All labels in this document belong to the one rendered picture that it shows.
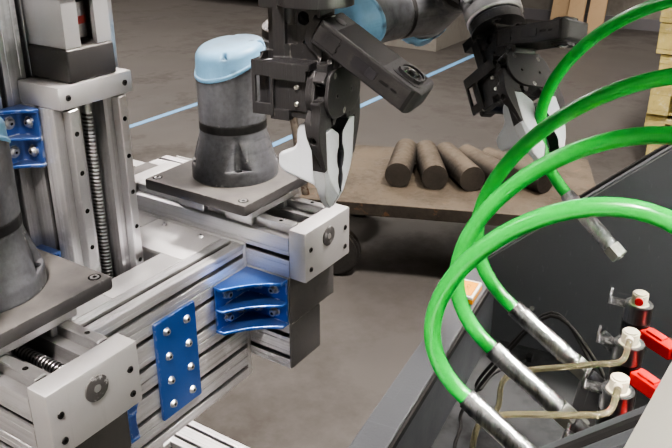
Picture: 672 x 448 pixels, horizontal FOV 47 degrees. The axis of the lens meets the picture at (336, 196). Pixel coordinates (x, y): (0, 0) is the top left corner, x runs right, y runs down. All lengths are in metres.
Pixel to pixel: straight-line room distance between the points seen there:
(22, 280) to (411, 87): 0.56
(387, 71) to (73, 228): 0.67
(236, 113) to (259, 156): 0.09
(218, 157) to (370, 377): 1.44
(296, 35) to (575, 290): 0.66
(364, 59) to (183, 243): 0.71
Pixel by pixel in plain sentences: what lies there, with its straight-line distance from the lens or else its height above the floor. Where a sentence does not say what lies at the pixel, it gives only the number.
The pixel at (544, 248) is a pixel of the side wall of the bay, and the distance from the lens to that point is 1.20.
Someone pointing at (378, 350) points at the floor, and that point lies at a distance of 2.73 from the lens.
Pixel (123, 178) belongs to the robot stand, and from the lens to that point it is 1.25.
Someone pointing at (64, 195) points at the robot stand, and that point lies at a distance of 1.20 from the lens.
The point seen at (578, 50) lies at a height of 1.34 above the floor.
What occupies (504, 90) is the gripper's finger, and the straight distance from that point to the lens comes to 0.95.
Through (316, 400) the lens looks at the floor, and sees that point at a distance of 2.50.
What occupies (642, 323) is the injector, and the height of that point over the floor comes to 1.10.
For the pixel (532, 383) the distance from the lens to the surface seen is 0.73.
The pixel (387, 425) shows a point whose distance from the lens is 0.91.
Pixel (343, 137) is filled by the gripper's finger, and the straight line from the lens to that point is 0.75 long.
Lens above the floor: 1.52
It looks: 23 degrees down
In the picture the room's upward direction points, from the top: straight up
